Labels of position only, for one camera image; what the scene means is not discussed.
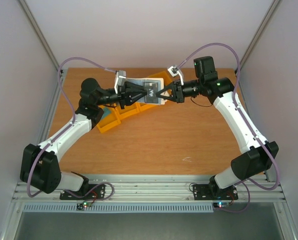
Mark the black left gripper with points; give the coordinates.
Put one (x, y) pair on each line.
(125, 93)

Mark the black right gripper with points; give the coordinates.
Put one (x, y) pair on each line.
(178, 91)

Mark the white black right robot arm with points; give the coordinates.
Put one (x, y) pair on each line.
(257, 153)

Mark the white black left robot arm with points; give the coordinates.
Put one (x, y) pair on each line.
(40, 163)

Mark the teal card in bin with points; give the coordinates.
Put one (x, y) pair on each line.
(106, 112)

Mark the yellow plastic bin row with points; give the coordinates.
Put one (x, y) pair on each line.
(118, 114)

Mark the right small circuit board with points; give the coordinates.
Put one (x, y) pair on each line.
(221, 205)

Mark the small circuit board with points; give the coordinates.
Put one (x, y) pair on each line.
(83, 206)
(221, 205)

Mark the left small circuit board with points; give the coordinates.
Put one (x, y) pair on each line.
(83, 206)

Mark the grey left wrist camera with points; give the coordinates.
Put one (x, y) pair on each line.
(120, 77)

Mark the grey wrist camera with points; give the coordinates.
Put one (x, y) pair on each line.
(175, 71)
(120, 77)

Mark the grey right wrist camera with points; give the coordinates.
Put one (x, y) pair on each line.
(175, 71)

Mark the left side aluminium rail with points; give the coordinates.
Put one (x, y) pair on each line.
(49, 115)

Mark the aluminium rail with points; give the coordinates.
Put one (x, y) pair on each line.
(174, 188)
(49, 115)
(258, 92)

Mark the aluminium front rail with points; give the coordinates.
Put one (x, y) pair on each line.
(174, 188)

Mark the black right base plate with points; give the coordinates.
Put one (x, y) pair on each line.
(203, 192)

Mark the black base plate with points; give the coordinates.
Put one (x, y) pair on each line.
(203, 192)
(96, 191)

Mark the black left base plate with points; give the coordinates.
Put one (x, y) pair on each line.
(96, 191)

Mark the right side aluminium rail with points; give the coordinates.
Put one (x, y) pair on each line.
(258, 92)

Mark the left rear aluminium frame post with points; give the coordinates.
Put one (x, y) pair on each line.
(36, 28)

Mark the aluminium frame post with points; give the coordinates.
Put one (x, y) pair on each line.
(260, 30)
(36, 28)

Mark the right rear aluminium frame post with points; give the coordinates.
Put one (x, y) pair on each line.
(260, 30)

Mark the grey slotted cable duct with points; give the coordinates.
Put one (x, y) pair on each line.
(113, 208)

